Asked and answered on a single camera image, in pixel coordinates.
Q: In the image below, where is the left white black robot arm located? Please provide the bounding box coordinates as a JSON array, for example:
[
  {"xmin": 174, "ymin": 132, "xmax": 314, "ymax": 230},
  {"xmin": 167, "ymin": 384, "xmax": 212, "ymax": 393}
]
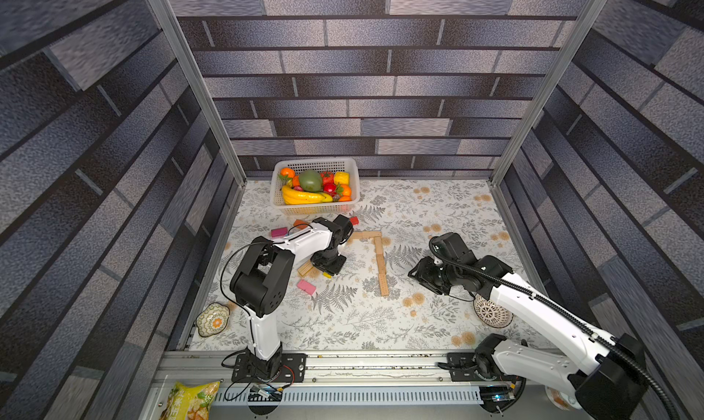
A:
[{"xmin": 223, "ymin": 215, "xmax": 354, "ymax": 387}]

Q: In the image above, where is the pink block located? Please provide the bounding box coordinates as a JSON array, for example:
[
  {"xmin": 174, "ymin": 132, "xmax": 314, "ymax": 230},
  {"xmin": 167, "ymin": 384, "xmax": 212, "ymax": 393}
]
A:
[{"xmin": 297, "ymin": 280, "xmax": 316, "ymax": 296}]

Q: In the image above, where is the wood block marked 71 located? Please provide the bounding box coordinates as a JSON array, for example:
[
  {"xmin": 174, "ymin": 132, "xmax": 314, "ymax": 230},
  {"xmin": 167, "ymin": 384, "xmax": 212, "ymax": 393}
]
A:
[{"xmin": 376, "ymin": 254, "xmax": 387, "ymax": 276}]

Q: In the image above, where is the red toy fruit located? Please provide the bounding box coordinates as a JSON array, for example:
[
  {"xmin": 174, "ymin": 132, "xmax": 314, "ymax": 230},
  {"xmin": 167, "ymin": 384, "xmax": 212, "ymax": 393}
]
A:
[{"xmin": 320, "ymin": 172, "xmax": 337, "ymax": 196}]

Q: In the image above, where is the white plastic basket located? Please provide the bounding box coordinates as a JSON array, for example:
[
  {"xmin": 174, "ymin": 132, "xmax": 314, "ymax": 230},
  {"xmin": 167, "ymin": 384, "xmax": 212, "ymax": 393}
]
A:
[{"xmin": 269, "ymin": 158, "xmax": 361, "ymax": 216}]

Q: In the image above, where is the yellow toy pepper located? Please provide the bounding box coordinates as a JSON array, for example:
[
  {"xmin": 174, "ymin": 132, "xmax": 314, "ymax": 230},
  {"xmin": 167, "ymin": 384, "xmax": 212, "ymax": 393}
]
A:
[{"xmin": 334, "ymin": 172, "xmax": 350, "ymax": 185}]

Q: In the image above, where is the patterned ceramic bowl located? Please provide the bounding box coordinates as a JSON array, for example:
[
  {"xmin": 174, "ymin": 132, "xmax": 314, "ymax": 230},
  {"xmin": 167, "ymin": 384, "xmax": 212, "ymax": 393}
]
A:
[{"xmin": 195, "ymin": 303, "xmax": 230, "ymax": 337}]

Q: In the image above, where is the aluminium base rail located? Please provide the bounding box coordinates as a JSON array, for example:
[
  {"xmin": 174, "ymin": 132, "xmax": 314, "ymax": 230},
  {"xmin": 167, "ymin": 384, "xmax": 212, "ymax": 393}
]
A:
[{"xmin": 144, "ymin": 349, "xmax": 612, "ymax": 420}]

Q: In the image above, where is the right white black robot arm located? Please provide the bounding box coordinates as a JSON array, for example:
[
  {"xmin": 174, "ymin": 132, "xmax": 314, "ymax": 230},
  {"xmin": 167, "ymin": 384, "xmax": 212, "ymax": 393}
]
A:
[{"xmin": 408, "ymin": 233, "xmax": 679, "ymax": 419}]

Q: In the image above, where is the green snack bag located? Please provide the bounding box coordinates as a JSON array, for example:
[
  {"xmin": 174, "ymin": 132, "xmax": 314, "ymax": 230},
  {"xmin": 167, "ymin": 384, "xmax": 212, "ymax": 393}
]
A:
[{"xmin": 159, "ymin": 381, "xmax": 221, "ymax": 420}]

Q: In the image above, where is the white lidded cup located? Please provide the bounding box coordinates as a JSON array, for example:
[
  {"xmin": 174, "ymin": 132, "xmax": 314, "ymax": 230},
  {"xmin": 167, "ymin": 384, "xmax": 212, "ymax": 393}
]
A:
[{"xmin": 544, "ymin": 386, "xmax": 581, "ymax": 411}]

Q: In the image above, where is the green toy mango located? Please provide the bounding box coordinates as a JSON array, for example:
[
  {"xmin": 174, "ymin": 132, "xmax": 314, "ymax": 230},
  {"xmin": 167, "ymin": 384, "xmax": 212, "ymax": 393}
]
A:
[{"xmin": 298, "ymin": 170, "xmax": 323, "ymax": 193}]

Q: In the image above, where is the purple block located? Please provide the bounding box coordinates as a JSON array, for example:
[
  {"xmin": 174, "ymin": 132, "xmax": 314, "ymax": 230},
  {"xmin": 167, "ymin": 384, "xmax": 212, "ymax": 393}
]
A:
[{"xmin": 271, "ymin": 227, "xmax": 289, "ymax": 238}]

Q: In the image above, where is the yellow toy banana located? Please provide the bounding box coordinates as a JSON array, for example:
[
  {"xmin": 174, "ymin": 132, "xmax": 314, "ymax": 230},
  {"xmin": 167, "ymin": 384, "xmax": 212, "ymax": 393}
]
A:
[{"xmin": 282, "ymin": 185, "xmax": 333, "ymax": 205}]

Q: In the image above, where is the orange toy fruit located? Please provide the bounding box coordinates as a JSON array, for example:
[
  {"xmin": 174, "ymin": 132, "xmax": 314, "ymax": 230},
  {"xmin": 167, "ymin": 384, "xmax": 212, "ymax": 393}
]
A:
[{"xmin": 279, "ymin": 168, "xmax": 296, "ymax": 180}]

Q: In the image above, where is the white perforated bowl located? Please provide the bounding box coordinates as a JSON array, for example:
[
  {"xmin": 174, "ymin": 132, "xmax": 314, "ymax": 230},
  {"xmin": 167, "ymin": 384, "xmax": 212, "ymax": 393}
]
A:
[{"xmin": 473, "ymin": 295, "xmax": 513, "ymax": 328}]

